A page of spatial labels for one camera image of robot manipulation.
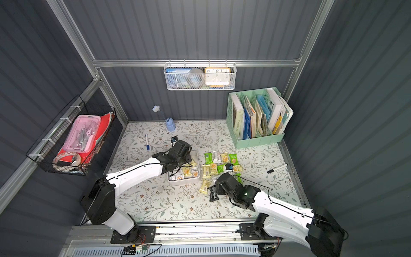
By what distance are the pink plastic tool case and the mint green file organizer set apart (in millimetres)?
737

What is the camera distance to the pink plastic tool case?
0.70 metres

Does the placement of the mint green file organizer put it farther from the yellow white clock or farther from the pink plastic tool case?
the pink plastic tool case
